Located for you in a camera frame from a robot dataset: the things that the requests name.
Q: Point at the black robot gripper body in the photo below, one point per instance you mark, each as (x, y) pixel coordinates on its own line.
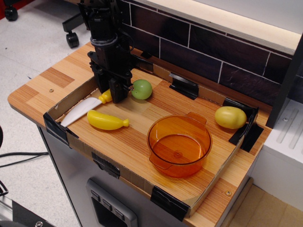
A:
(113, 57)

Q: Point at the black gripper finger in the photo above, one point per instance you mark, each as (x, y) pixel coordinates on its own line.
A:
(119, 88)
(101, 77)

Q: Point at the yellow white toy knife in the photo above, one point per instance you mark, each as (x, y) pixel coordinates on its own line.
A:
(84, 106)

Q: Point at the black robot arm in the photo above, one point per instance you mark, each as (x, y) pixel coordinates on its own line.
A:
(103, 19)

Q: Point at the orange transparent plastic pot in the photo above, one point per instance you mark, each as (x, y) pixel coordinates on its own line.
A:
(179, 144)

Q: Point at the taped cardboard fence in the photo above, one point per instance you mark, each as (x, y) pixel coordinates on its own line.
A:
(118, 161)

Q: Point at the green toy apple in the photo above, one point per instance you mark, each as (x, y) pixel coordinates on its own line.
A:
(142, 89)

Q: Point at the yellow toy banana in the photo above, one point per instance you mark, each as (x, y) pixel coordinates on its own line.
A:
(105, 122)

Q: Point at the black office chair base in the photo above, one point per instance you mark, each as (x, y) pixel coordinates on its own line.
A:
(68, 26)

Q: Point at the black caster wheel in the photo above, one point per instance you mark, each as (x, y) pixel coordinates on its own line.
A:
(11, 13)

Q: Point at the yellow-green toy potato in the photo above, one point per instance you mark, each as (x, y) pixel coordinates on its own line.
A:
(230, 117)

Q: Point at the grey oven control panel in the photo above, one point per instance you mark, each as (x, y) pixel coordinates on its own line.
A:
(110, 212)

